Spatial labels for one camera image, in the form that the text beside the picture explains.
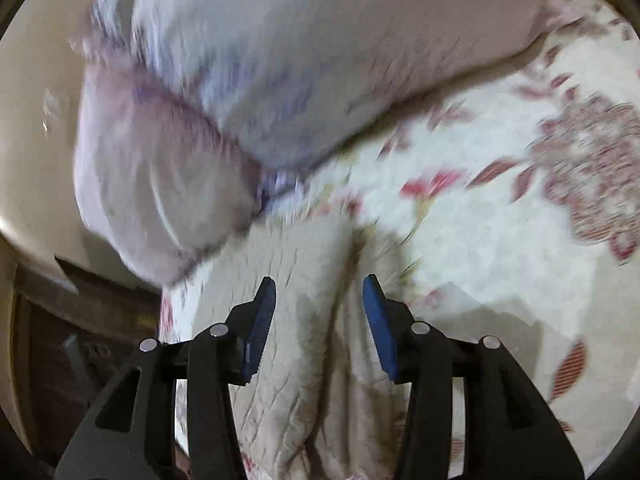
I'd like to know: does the dark wooden bedside furniture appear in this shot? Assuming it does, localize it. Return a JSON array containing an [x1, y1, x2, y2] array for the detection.
[[10, 261, 160, 474]]

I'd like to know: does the white pillow with purple print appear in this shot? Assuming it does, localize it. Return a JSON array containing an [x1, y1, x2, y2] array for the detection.
[[72, 0, 549, 286]]

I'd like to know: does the white floral bedsheet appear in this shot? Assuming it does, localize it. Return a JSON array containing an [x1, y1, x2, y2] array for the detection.
[[160, 0, 639, 479]]

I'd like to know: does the beige small garment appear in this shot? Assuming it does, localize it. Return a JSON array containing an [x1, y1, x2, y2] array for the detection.
[[226, 211, 426, 480]]

